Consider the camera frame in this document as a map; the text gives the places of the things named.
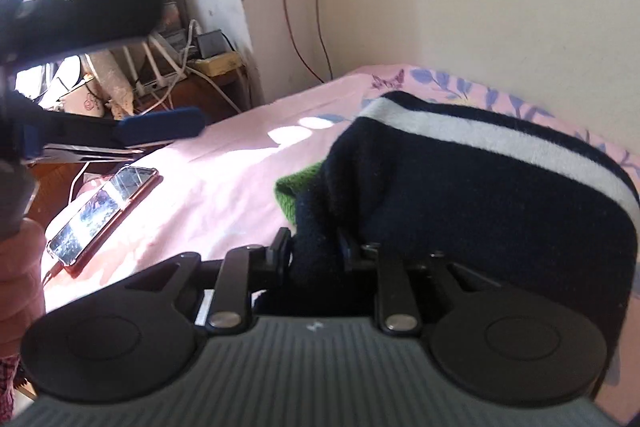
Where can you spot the pink tree print bed sheet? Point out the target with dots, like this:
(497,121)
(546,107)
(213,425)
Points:
(225,167)

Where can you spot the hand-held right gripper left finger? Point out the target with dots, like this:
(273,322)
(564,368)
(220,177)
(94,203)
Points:
(279,257)

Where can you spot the wooden cabinet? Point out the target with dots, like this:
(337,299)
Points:
(200,99)

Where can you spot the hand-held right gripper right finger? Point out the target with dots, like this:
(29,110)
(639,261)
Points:
(347,257)

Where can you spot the green and navy knit sweater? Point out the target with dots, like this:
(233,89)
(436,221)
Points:
(475,207)

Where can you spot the smartphone in clear case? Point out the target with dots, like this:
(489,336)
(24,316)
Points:
(100,214)

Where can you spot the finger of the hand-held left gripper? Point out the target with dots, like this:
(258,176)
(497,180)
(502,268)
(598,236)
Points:
(160,124)
(100,14)

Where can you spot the person's left hand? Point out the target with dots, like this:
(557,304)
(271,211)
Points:
(22,287)

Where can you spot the yellowed power strip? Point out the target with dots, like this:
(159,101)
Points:
(220,64)

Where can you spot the red patterned cloth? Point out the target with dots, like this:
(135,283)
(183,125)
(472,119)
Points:
(7,382)

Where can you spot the black charger box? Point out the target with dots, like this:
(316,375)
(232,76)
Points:
(211,43)

